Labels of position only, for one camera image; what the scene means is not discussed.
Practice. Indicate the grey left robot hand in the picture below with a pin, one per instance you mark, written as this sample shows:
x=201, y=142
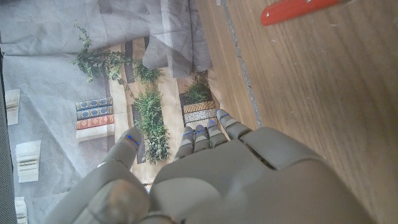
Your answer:
x=248, y=186

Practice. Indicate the printed fabric backdrop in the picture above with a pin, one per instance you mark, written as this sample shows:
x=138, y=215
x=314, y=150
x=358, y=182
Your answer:
x=46, y=77

